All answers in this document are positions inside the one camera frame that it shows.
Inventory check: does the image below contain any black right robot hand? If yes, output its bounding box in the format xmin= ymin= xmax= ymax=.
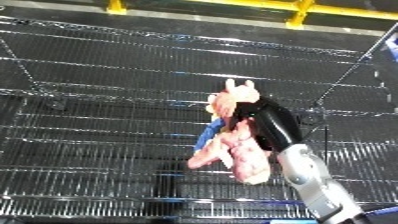
xmin=229 ymin=96 xmax=306 ymax=158

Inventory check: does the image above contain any pink and yellow soft toy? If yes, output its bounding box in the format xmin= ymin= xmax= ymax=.
xmin=184 ymin=79 xmax=276 ymax=186

